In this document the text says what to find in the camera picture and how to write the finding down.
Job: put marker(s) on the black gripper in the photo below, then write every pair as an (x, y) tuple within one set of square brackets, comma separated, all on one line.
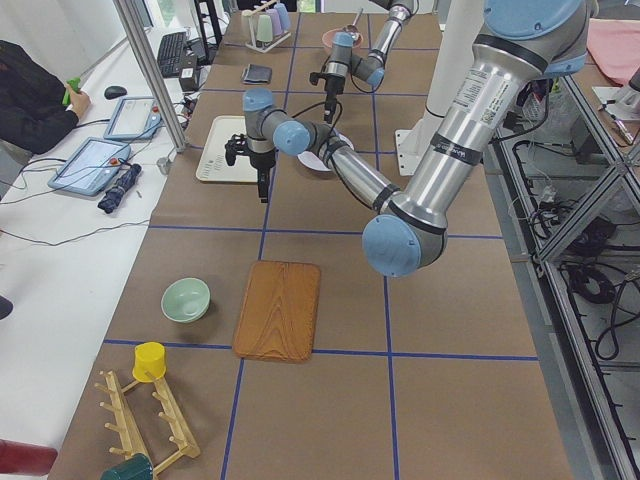
[(331, 83), (262, 160)]

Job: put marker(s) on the white round plate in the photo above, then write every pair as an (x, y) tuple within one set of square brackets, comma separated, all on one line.
[(313, 162)]

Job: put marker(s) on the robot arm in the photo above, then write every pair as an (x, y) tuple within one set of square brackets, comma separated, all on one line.
[(342, 62), (518, 42)]

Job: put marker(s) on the cream bear serving tray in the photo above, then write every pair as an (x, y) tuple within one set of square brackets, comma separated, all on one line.
[(212, 166)]

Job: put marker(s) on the brown wooden tray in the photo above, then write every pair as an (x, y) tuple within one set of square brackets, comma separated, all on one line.
[(278, 315)]

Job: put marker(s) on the pink bowl of ice cubes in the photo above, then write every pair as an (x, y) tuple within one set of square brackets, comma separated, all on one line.
[(328, 37)]

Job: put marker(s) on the metal scoop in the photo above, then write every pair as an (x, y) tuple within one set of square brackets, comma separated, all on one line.
[(352, 28)]

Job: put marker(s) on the folded grey cloth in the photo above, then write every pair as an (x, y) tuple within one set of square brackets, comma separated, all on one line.
[(256, 74)]

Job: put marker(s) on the purple plastic cup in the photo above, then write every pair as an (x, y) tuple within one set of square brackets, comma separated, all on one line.
[(275, 21)]

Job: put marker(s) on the green plastic cup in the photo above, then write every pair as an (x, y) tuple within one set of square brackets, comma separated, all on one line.
[(264, 30)]

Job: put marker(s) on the blue plastic cup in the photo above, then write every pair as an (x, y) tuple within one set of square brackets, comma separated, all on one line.
[(283, 15)]

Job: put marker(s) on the folded dark blue umbrella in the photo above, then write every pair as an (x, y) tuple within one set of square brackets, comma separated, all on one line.
[(123, 184)]

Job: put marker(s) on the green ceramic bowl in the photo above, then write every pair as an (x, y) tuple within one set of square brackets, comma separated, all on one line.
[(186, 300)]

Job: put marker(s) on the far teach pendant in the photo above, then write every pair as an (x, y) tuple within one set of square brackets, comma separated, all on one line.
[(134, 118)]

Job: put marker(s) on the teach pendant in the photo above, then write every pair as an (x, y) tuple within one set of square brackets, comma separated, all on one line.
[(91, 167), (134, 118)]

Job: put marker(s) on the black keyboard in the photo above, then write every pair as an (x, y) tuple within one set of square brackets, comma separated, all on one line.
[(170, 53)]

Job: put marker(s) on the near teach pendant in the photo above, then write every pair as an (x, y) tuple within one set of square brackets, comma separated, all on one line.
[(91, 167)]

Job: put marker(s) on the black computer mouse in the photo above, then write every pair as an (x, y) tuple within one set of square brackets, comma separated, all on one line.
[(114, 91)]

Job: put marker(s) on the yellow mug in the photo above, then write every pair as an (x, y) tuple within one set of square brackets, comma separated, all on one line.
[(149, 362)]

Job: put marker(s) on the seated person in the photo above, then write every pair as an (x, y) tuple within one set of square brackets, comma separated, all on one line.
[(37, 110)]

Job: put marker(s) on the dark green mug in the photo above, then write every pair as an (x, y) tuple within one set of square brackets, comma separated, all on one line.
[(138, 467)]

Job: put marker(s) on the red cylinder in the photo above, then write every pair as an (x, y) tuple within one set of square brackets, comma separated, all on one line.
[(26, 459)]

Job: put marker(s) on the white wire cup rack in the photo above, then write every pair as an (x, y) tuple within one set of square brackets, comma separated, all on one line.
[(264, 46)]

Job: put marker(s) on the aluminium frame post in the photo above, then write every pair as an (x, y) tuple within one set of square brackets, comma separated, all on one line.
[(132, 24)]

